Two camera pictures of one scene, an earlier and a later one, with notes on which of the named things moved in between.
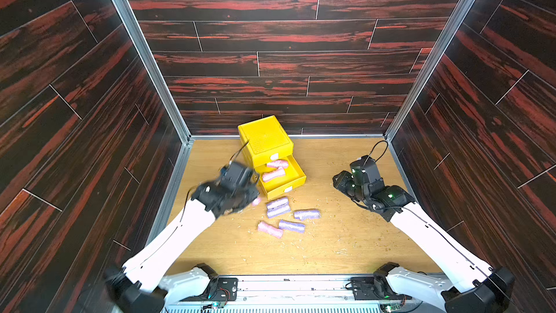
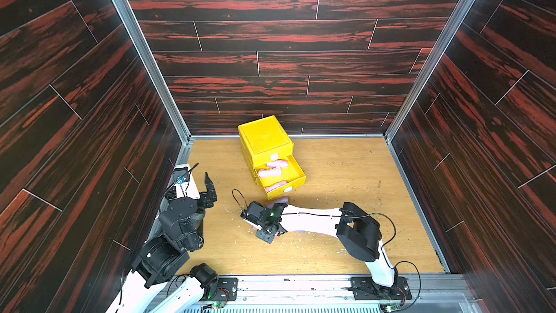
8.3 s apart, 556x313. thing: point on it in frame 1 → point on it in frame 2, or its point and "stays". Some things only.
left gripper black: x=254 y=193 → x=207 y=198
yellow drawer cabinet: x=265 y=140 stays
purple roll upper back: x=277 y=203 stays
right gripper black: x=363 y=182 → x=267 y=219
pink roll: x=278 y=163 stays
